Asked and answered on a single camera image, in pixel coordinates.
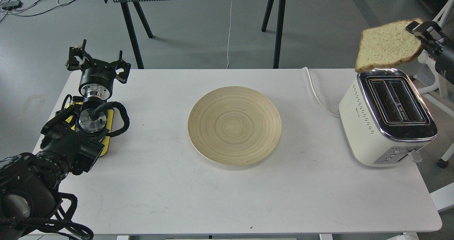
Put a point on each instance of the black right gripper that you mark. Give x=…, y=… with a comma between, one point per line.
x=429, y=32

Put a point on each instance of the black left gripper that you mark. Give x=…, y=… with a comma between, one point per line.
x=96, y=76

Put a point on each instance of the white chrome toaster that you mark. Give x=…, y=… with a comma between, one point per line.
x=385, y=119

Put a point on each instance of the white office chair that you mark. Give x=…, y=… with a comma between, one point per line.
x=437, y=92

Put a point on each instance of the yellow black object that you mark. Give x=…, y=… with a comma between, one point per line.
x=108, y=125

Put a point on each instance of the slice of brown bread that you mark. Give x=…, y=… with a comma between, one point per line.
x=387, y=46

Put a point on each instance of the round wooden plate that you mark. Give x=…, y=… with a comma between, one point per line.
x=234, y=126

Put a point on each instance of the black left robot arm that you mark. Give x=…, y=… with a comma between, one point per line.
x=73, y=141

